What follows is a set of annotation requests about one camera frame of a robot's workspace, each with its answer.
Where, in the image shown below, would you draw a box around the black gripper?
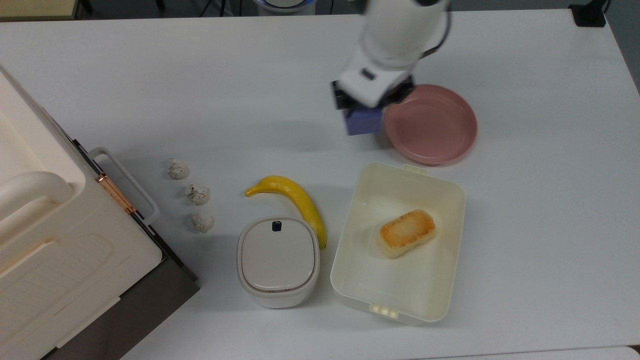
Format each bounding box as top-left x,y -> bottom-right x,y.
331,75 -> 416,113

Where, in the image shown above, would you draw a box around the blue cube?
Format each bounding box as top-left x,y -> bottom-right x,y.
343,105 -> 385,137

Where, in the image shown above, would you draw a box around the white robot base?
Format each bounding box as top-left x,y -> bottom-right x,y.
251,0 -> 317,13

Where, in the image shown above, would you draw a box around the pink plate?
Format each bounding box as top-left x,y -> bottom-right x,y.
383,84 -> 478,167

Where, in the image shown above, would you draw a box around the yellow banana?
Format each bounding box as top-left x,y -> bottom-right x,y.
244,175 -> 328,250

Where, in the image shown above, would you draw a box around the toasted bread piece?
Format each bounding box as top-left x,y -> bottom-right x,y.
376,209 -> 437,260

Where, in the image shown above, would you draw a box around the small white lidded bin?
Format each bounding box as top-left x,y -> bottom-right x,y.
236,216 -> 321,309

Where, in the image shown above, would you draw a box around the crumpled white paper ball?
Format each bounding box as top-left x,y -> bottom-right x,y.
184,183 -> 211,206
191,212 -> 215,234
167,158 -> 190,181

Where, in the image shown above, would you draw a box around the cream plastic container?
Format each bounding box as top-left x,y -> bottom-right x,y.
330,161 -> 467,327

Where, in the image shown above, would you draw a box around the black table clamp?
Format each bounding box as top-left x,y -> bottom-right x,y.
569,0 -> 612,28

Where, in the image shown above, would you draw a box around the wooden background furniture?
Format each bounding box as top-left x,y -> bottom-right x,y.
0,0 -> 81,22

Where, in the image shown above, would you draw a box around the cream toy oven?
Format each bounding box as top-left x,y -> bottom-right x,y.
0,65 -> 201,360

